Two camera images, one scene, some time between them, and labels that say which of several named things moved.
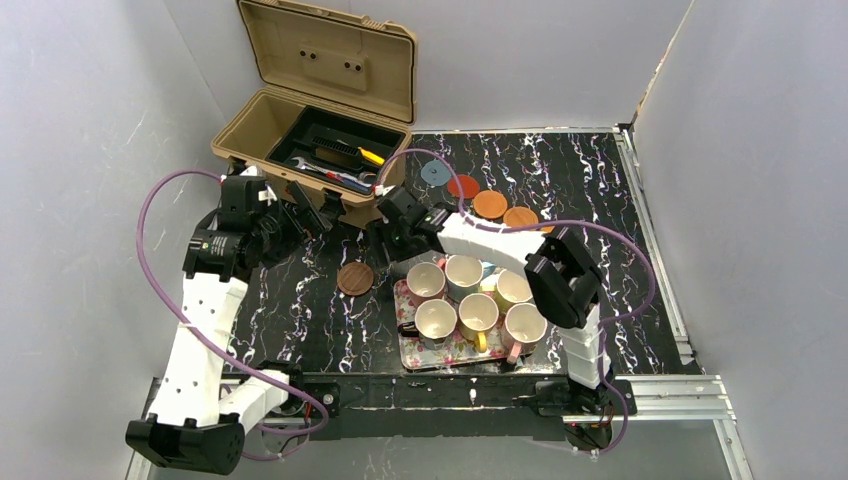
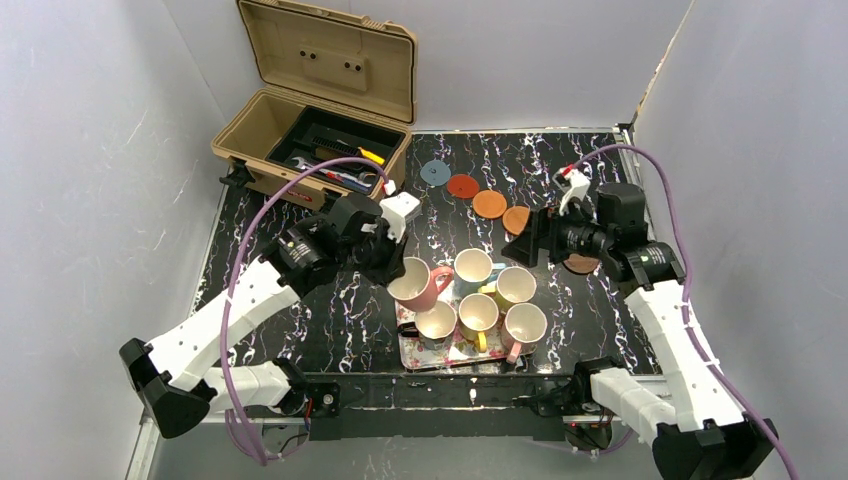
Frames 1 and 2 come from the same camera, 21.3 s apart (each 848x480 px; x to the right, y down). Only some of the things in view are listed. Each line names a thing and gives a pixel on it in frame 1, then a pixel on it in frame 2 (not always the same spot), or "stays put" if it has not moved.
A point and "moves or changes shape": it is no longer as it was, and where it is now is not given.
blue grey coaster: [435, 173] stays put
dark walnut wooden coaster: [355, 278] moves or changes shape
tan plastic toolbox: [334, 106] stays put
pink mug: [426, 281] moves or changes shape
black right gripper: [395, 229] to [539, 235]
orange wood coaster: [490, 204] stays put
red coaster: [469, 186] stays put
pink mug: [524, 326] stays put
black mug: [435, 320] stays put
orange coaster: [520, 216] stays put
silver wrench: [358, 178] stays put
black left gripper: [291, 213] to [382, 248]
